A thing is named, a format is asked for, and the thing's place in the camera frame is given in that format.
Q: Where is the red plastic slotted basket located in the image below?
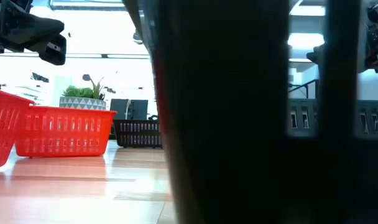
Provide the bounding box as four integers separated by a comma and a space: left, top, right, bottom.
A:
14, 105, 118, 158
0, 86, 35, 170

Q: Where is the black plastic slotted basket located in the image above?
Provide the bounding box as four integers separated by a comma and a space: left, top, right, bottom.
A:
122, 0, 378, 224
113, 119, 162, 149
287, 98, 378, 138

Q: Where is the succulent in patterned pot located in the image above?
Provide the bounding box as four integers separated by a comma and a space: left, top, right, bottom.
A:
58, 77, 108, 111

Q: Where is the black rectangular panel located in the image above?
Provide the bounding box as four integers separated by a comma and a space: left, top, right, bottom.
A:
109, 98, 149, 121

